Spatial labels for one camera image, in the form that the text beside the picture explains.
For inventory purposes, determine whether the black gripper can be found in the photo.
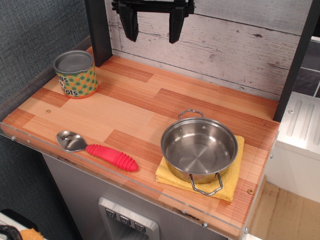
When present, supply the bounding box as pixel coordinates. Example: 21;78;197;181
111;0;195;44

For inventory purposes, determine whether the red handled metal spoon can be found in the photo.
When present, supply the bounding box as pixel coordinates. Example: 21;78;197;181
56;130;139;172

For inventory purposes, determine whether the peas and carrots tin can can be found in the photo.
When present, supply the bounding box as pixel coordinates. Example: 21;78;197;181
53;50;99;99

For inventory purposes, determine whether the stainless steel pot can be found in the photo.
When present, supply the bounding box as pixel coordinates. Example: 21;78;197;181
160;109;239;196

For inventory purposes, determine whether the yellow folded cloth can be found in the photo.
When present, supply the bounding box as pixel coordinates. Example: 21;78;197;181
155;135;245;202

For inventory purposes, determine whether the white toy sink unit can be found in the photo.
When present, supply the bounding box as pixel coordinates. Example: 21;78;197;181
264;92;320;202

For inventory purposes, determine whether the grey toy fridge dispenser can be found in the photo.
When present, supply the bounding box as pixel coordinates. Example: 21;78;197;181
98;197;160;240

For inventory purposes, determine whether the orange cloth item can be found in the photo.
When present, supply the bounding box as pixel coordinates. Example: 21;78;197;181
20;228;45;240

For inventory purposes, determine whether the black object bottom left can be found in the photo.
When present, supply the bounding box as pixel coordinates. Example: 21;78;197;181
0;225;23;240

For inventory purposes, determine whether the dark left upright post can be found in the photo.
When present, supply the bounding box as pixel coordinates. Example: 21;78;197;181
84;0;113;67

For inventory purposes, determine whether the dark upright post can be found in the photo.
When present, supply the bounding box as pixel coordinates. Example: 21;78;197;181
273;0;320;122
84;0;113;67

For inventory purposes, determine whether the dark right upright post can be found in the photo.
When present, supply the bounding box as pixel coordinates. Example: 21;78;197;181
273;0;320;122

